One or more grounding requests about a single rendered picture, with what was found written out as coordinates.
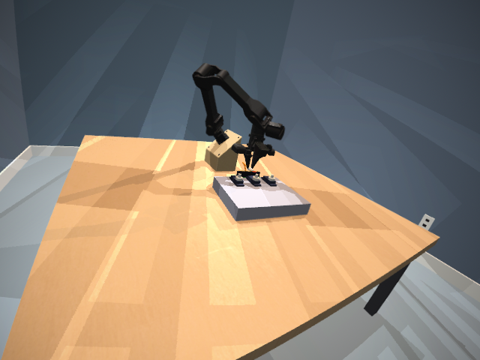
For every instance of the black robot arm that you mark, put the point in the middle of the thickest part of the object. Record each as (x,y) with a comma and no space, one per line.
(205,79)

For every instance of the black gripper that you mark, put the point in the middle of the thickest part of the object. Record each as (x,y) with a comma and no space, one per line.
(240,149)

